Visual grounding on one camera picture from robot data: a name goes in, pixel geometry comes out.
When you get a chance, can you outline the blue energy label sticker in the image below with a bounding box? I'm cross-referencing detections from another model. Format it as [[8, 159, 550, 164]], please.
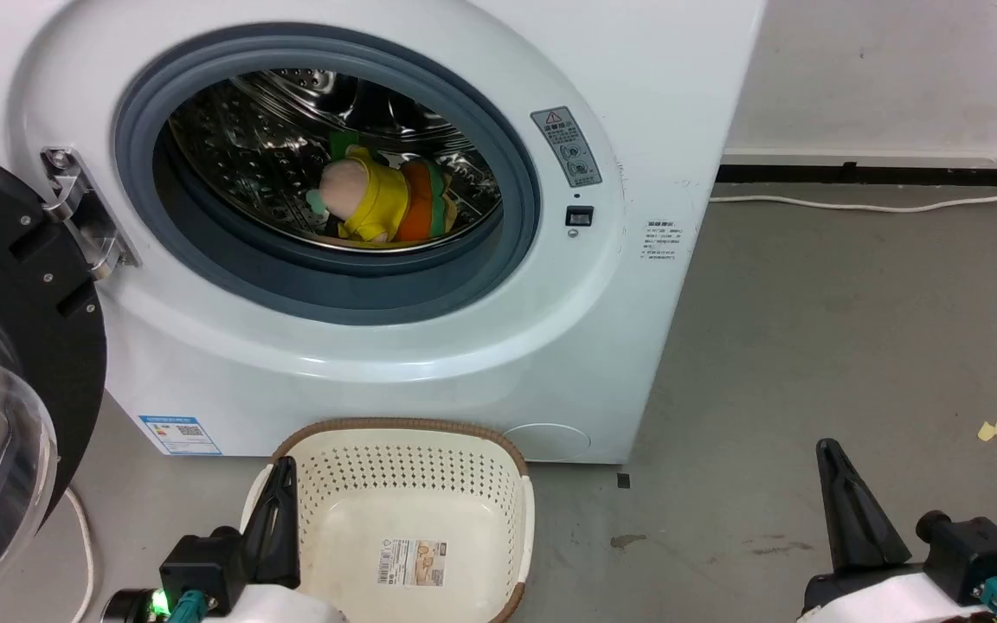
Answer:
[[138, 414, 223, 457]]

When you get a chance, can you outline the stainless steel washer drum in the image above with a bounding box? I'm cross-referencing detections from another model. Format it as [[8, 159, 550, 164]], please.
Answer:
[[167, 68, 505, 253]]

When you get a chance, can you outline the barcode product sticker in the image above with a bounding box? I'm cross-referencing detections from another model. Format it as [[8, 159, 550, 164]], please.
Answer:
[[376, 537, 448, 588]]

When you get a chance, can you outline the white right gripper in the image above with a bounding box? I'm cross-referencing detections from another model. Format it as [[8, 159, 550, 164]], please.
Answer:
[[796, 438, 988, 623]]

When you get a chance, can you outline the black baseboard strip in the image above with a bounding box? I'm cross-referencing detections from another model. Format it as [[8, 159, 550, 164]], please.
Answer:
[[715, 162, 997, 188]]

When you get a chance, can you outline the cream perforated laundry basket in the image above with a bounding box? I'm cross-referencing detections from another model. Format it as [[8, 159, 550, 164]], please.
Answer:
[[239, 418, 537, 623]]

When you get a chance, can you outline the white front-load washing machine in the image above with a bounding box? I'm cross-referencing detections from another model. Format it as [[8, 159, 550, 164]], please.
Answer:
[[0, 0, 768, 466]]

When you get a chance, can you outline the thin white floor cable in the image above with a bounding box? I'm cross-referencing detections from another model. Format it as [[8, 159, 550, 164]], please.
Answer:
[[64, 485, 98, 623]]

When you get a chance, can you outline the orange and green plush toy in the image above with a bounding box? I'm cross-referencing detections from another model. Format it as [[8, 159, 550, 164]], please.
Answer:
[[398, 159, 458, 243]]

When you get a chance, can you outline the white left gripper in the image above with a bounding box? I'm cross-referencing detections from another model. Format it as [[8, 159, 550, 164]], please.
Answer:
[[203, 455, 351, 623]]

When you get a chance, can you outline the pink-headed yellow plush doll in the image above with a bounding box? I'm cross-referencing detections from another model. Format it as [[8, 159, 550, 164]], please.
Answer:
[[306, 132, 418, 246]]

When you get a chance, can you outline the black round washer door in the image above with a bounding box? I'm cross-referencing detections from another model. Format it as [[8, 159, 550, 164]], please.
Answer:
[[0, 138, 109, 623]]

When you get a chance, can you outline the teal left cable plug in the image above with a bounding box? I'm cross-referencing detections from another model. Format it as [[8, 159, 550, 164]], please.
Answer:
[[166, 589, 209, 623]]

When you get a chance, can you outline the grey rubber door gasket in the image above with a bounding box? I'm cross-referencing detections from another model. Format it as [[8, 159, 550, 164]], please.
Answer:
[[113, 23, 544, 327]]

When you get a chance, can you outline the metal door hinge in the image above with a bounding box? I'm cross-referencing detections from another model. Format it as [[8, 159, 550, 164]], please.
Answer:
[[40, 146, 141, 281]]

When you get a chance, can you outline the white power cable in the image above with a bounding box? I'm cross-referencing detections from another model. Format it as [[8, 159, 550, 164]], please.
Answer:
[[710, 181, 997, 214]]

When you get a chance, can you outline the grey warning sticker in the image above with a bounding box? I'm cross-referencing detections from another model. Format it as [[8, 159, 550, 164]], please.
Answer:
[[531, 106, 603, 189]]

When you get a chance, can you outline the round white filter cover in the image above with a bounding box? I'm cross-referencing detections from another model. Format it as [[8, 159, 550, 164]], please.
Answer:
[[501, 422, 592, 462]]

